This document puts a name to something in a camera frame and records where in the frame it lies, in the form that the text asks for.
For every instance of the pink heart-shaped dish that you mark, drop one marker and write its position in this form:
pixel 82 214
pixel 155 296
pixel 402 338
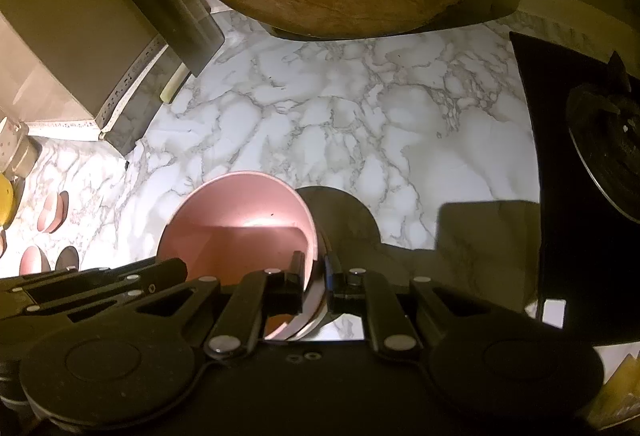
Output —
pixel 52 213

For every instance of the music note edge tape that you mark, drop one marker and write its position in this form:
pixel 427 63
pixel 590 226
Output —
pixel 125 90

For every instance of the yellow bowl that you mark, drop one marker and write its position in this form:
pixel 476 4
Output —
pixel 5 201

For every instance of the clear glass container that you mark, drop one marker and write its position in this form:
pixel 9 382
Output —
pixel 20 158

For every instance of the black stove burner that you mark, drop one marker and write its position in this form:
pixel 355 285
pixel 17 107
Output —
pixel 607 140

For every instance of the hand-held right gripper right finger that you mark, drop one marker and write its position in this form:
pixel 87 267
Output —
pixel 334 283

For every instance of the pink rabbit-shaped plate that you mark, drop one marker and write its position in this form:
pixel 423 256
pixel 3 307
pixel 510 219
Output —
pixel 35 261

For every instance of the large pink bowl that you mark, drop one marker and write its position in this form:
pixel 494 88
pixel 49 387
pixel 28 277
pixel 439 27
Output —
pixel 235 226

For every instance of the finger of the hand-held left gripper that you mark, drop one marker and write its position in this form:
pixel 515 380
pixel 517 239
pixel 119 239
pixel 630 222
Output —
pixel 160 273

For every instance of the black gas stove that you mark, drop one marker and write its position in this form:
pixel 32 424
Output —
pixel 555 216

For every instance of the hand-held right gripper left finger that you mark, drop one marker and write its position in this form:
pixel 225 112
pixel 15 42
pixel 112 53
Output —
pixel 297 281

